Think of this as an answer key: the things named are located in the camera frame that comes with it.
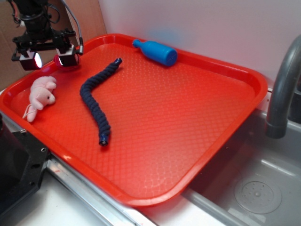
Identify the dark blue braided rope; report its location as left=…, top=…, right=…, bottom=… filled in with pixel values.
left=79, top=57, right=123, bottom=147

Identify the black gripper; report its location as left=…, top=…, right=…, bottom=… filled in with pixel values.
left=11, top=20, right=79, bottom=71

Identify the grey toy sink basin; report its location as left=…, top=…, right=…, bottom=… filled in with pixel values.
left=183, top=111, right=301, bottom=226

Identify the red plastic tray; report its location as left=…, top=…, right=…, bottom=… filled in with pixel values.
left=0, top=34, right=268, bottom=207

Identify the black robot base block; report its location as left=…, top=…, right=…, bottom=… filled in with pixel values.
left=0, top=118, right=49, bottom=218

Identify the red paper ball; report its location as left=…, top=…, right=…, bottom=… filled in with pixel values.
left=53, top=55, right=80, bottom=72

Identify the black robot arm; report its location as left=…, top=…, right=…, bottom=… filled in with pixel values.
left=9, top=0, right=84, bottom=71

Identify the pink plush pig toy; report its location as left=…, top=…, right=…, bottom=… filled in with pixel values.
left=23, top=76, right=56, bottom=122

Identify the silver metal rail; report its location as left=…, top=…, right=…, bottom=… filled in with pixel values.
left=0, top=110, right=151, bottom=226

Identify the blue plastic toy bottle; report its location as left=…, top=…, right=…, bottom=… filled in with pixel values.
left=132, top=39, right=178, bottom=66

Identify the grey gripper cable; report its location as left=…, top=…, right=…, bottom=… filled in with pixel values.
left=60, top=0, right=84, bottom=56

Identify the grey sink faucet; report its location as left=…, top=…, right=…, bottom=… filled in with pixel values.
left=265, top=36, right=301, bottom=139

